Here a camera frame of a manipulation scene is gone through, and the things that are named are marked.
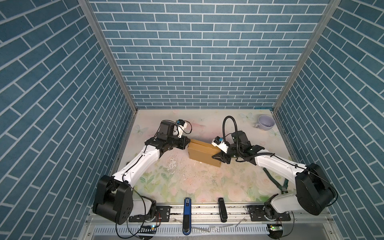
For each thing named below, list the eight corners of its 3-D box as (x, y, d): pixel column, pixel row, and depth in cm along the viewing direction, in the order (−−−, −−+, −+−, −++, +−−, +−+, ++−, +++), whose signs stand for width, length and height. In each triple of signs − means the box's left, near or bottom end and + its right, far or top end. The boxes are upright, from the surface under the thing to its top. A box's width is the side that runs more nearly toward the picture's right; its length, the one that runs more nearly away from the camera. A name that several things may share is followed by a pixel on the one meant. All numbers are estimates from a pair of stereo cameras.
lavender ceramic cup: (254, 132, 110) (257, 126, 105) (251, 121, 117) (254, 115, 112) (273, 132, 110) (276, 126, 105) (268, 121, 117) (272, 115, 112)
